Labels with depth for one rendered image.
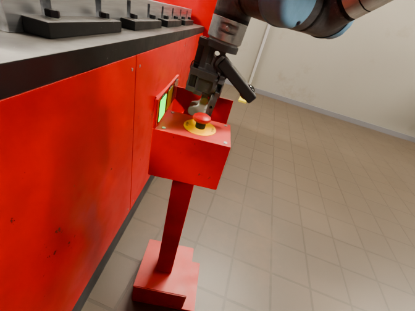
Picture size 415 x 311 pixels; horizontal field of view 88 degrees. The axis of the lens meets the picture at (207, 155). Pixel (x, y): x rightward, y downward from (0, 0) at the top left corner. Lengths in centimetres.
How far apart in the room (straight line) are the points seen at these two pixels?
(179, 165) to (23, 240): 32
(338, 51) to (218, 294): 370
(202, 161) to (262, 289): 86
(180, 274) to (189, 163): 61
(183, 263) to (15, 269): 60
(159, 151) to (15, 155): 23
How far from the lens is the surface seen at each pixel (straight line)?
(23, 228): 54
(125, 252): 115
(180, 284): 96
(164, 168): 48
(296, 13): 41
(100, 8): 83
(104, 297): 108
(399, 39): 430
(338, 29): 54
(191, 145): 43
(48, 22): 57
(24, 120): 44
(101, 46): 59
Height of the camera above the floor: 99
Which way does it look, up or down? 33 degrees down
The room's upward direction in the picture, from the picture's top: 16 degrees clockwise
